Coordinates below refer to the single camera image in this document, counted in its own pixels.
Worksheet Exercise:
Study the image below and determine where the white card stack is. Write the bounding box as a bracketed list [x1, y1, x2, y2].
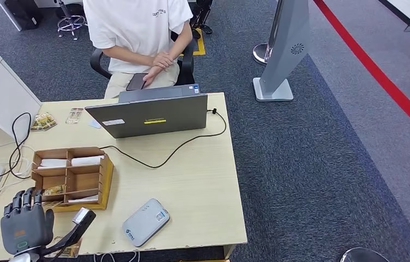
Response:
[68, 195, 99, 204]
[70, 155, 105, 167]
[37, 159, 68, 170]

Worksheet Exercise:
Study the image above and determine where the chrome stanchion base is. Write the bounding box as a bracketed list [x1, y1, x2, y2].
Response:
[339, 247, 390, 262]
[252, 43, 271, 66]

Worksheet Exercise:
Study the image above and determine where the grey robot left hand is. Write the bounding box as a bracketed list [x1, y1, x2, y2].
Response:
[0, 187, 56, 255]

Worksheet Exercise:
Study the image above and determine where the person's left hand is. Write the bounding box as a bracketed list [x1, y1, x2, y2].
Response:
[142, 66, 164, 87]

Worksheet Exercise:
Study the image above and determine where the person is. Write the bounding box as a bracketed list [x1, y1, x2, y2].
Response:
[82, 0, 194, 99]

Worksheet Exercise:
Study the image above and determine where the grey kiosk stand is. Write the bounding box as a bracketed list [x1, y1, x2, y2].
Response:
[252, 0, 310, 102]

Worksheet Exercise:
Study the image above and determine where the person's right hand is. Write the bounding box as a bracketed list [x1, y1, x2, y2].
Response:
[152, 52, 174, 69]

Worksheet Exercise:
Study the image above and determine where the chrome stool base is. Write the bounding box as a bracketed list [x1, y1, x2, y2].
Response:
[57, 0, 88, 41]

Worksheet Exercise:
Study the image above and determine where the white cable bundle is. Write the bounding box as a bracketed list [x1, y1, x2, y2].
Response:
[94, 251, 141, 262]

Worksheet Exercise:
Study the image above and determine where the black laptop power cable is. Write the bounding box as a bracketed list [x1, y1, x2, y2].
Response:
[99, 108, 227, 170]

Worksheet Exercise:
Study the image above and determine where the gold room key card stack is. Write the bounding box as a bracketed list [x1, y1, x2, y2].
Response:
[30, 112, 58, 132]

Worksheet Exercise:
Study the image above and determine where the black bag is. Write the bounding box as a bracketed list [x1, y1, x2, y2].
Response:
[4, 0, 43, 32]

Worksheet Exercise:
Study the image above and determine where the black office chair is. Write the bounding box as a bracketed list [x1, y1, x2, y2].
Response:
[90, 31, 196, 86]

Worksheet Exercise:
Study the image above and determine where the grey card reader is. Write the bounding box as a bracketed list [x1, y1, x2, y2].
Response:
[122, 198, 171, 248]

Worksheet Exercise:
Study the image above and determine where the cardboard card organizer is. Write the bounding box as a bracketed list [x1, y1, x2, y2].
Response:
[30, 146, 114, 213]

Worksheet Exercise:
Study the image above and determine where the white desk panel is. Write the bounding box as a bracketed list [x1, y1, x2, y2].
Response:
[0, 0, 23, 33]

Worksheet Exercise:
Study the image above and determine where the grey laptop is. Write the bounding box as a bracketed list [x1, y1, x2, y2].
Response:
[85, 84, 209, 140]

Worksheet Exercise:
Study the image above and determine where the black smartphone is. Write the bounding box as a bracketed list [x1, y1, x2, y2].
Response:
[125, 73, 149, 92]

